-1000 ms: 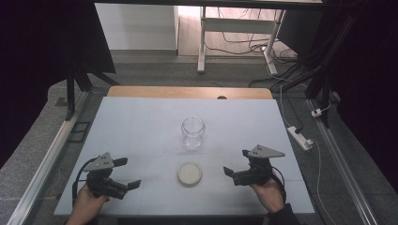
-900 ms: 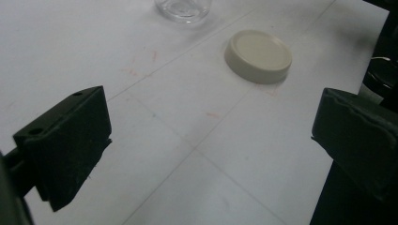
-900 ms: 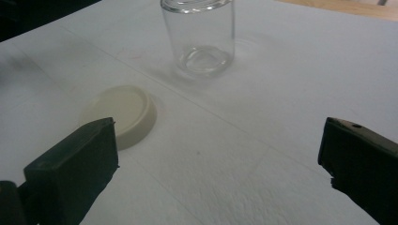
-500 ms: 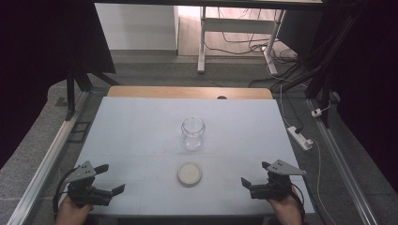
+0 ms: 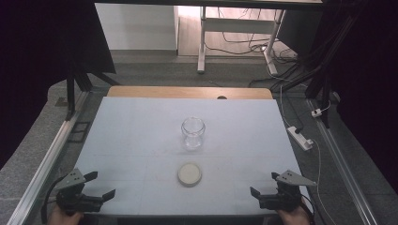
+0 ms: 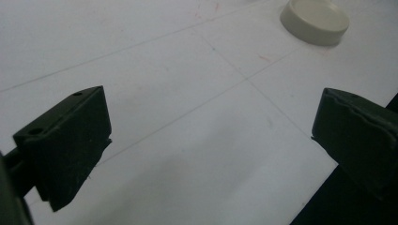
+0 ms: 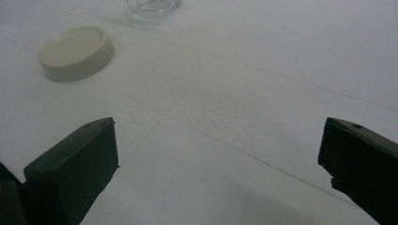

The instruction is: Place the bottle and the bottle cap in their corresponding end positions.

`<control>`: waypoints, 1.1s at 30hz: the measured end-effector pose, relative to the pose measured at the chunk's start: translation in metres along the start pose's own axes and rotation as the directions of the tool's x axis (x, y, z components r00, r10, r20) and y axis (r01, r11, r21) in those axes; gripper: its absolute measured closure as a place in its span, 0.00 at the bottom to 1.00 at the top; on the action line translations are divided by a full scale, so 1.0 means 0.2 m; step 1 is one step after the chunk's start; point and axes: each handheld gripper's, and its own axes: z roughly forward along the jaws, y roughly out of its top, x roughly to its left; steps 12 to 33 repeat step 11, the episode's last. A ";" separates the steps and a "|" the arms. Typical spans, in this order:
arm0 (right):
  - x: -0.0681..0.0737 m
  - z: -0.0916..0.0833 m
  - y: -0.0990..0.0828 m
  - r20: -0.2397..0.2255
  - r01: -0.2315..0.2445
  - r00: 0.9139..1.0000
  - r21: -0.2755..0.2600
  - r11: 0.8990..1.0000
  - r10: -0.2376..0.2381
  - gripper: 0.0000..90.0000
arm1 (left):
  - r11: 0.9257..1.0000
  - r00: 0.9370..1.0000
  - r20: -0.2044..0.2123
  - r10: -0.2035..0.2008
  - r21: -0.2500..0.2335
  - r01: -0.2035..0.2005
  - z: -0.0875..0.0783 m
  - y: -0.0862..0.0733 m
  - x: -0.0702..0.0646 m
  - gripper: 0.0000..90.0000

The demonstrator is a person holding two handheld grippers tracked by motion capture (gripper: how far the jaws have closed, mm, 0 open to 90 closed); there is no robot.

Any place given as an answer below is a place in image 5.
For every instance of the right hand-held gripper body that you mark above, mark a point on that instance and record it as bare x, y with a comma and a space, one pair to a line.
283, 200

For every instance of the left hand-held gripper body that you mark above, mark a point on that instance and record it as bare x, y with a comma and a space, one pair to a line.
73, 200

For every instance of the cream round jar lid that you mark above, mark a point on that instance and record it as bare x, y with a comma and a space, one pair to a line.
190, 174

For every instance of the clear glass jar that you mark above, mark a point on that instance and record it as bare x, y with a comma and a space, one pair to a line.
193, 137

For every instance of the person's left hand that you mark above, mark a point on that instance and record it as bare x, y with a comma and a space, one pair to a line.
62, 219

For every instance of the person's right hand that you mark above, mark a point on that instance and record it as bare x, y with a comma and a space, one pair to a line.
295, 219

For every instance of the white power strip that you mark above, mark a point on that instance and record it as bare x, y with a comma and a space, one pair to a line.
298, 137

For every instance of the pale blue table cover sheet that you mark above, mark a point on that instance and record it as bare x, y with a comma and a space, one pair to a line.
140, 140

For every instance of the small white adapter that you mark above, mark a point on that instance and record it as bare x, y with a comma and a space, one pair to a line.
316, 112

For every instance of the black metal stand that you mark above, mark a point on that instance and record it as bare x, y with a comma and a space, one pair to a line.
325, 90
70, 93

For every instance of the dark curtain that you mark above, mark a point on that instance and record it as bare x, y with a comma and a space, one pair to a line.
31, 62
369, 78

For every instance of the aluminium floor rail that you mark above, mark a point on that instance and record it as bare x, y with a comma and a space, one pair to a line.
341, 165
47, 162

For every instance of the white desk frame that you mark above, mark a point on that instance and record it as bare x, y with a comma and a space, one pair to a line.
237, 25

